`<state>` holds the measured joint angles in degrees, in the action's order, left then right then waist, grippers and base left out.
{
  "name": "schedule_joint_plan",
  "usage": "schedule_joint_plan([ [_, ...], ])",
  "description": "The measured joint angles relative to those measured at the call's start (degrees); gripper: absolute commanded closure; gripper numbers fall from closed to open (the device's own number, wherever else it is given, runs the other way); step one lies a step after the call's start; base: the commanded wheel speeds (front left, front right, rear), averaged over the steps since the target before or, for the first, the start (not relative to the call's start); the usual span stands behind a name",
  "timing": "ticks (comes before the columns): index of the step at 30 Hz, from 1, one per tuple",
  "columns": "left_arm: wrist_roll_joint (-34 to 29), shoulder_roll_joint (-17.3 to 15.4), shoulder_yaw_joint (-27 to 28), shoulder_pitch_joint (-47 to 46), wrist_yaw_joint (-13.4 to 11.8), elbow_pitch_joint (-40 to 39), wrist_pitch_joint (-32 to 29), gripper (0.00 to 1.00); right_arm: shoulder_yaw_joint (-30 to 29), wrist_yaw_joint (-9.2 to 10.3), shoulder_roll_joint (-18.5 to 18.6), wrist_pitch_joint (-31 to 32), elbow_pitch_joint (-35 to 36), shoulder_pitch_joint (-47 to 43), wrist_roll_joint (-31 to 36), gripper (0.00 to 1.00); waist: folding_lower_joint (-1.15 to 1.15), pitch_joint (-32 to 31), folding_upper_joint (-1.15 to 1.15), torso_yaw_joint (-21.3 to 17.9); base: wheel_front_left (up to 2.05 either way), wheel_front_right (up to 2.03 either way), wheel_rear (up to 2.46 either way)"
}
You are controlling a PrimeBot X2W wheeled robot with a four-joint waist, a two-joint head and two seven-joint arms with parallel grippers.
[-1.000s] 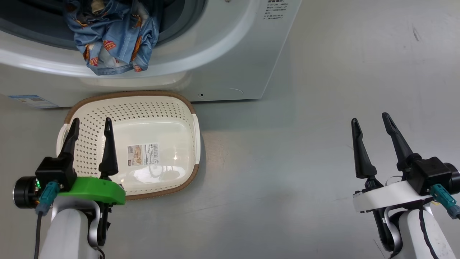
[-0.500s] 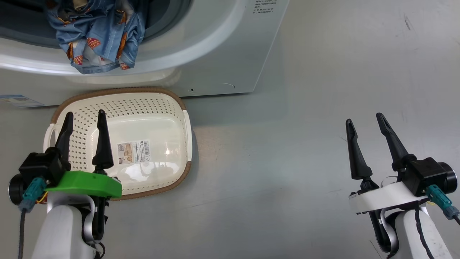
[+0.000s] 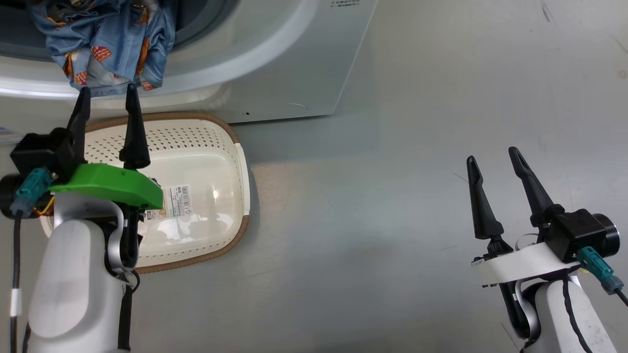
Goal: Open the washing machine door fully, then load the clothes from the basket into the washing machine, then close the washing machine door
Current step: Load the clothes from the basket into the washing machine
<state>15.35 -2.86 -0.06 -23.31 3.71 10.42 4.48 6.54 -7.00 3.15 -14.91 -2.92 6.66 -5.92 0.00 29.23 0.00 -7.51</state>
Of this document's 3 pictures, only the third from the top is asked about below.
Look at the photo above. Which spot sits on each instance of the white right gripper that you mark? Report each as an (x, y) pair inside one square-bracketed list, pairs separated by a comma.
[(525, 264)]

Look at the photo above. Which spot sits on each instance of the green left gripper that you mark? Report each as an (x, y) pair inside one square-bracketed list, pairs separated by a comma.
[(108, 184)]

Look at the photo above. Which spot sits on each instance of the blue cartoon print garment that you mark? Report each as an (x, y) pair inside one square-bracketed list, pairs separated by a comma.
[(108, 34)]

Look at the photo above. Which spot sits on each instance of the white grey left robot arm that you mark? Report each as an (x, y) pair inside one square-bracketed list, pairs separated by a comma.
[(73, 284)]

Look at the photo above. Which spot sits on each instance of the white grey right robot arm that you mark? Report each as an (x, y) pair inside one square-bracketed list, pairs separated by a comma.
[(559, 318)]

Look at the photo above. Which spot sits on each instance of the white front-load washing machine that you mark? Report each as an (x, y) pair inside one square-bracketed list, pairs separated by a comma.
[(294, 73)]

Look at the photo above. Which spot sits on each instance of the white barcode basket sticker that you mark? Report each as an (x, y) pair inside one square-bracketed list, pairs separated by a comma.
[(176, 201)]

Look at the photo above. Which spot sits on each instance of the white basket with brown rim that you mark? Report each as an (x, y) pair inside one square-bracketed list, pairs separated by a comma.
[(206, 147)]

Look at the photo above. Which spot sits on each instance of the small printed text label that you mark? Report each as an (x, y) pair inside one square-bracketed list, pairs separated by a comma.
[(345, 2)]

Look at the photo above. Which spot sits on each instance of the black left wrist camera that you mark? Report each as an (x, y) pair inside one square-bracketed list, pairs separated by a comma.
[(39, 149)]

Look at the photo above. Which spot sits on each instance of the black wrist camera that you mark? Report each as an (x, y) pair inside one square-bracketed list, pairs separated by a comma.
[(39, 149), (579, 233)]

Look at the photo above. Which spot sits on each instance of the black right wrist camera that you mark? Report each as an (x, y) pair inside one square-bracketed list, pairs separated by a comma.
[(579, 233)]

